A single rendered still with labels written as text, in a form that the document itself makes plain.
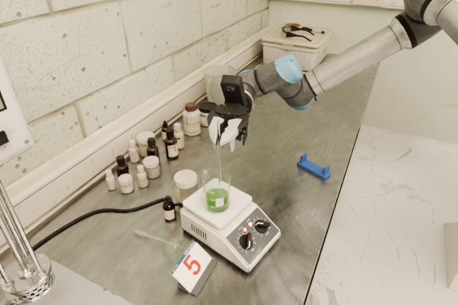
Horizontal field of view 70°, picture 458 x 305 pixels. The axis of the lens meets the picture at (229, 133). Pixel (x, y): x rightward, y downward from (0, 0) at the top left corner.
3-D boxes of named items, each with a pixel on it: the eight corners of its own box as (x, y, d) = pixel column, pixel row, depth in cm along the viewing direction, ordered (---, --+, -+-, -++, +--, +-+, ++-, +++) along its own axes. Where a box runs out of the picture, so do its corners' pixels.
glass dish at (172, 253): (166, 244, 76) (165, 237, 75) (190, 244, 75) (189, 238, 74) (161, 264, 71) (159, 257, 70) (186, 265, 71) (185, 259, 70)
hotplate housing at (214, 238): (281, 238, 77) (283, 213, 73) (248, 277, 68) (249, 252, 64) (210, 197, 89) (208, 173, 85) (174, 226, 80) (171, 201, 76)
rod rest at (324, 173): (330, 175, 97) (332, 165, 95) (324, 180, 95) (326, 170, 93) (303, 160, 103) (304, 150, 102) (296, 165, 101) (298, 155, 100)
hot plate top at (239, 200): (253, 200, 77) (254, 197, 76) (221, 231, 69) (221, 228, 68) (215, 179, 83) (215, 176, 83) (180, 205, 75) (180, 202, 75)
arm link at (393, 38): (443, 2, 89) (284, 92, 106) (443, -27, 80) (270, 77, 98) (469, 31, 83) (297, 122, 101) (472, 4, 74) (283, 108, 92)
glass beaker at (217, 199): (236, 203, 75) (237, 174, 71) (220, 220, 71) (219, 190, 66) (212, 192, 78) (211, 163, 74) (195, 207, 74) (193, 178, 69)
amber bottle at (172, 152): (163, 156, 105) (160, 129, 100) (173, 150, 108) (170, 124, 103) (171, 161, 103) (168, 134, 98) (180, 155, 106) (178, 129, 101)
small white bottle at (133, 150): (131, 163, 102) (127, 143, 98) (130, 158, 104) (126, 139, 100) (140, 162, 103) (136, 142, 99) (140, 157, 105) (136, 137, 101)
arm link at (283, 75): (304, 66, 93) (268, 82, 98) (289, 45, 84) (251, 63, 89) (310, 90, 89) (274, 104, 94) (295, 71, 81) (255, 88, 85)
